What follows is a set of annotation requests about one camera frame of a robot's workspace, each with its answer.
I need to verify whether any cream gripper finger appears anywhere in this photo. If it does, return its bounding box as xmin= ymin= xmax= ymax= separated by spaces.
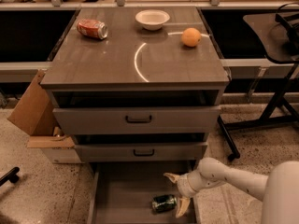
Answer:
xmin=176 ymin=197 xmax=191 ymax=218
xmin=164 ymin=173 xmax=179 ymax=184

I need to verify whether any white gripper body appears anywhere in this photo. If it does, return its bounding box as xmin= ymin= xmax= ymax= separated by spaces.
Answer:
xmin=177 ymin=170 xmax=207 ymax=198

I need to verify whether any green soda can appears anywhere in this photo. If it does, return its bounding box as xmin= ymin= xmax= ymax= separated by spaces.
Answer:
xmin=151 ymin=194 xmax=177 ymax=213

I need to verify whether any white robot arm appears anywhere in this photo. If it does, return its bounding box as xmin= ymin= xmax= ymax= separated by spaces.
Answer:
xmin=164 ymin=158 xmax=299 ymax=224

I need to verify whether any middle grey drawer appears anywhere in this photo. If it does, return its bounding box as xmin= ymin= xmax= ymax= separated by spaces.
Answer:
xmin=75 ymin=142 xmax=207 ymax=162

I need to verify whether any grey drawer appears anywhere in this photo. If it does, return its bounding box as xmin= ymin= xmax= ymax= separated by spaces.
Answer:
xmin=53 ymin=106 xmax=220 ymax=135
xmin=87 ymin=161 xmax=197 ymax=224
xmin=75 ymin=142 xmax=207 ymax=162

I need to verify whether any bottom grey drawer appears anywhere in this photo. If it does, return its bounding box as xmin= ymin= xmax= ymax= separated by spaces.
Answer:
xmin=87 ymin=161 xmax=197 ymax=224

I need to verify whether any top grey drawer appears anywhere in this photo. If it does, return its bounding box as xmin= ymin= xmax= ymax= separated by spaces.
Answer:
xmin=53 ymin=106 xmax=220 ymax=135

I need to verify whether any grey drawer cabinet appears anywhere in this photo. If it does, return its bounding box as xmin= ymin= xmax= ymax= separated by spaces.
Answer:
xmin=40 ymin=7 xmax=231 ymax=224

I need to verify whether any red soda can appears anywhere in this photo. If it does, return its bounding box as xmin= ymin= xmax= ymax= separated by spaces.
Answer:
xmin=77 ymin=19 xmax=108 ymax=40

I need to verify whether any orange fruit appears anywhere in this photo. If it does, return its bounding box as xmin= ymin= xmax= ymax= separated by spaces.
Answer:
xmin=181 ymin=28 xmax=201 ymax=48

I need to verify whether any brown cardboard box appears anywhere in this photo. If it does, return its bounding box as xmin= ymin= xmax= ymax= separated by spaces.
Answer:
xmin=7 ymin=70 xmax=82 ymax=165

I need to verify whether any white bowl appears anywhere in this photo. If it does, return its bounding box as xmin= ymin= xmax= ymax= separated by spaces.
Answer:
xmin=135 ymin=9 xmax=170 ymax=31

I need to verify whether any black chair leg caster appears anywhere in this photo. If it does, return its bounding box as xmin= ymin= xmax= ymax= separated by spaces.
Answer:
xmin=0 ymin=167 xmax=20 ymax=187

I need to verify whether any black rolling stand table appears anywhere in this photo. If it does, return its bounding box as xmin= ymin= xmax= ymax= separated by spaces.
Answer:
xmin=217 ymin=2 xmax=299 ymax=162

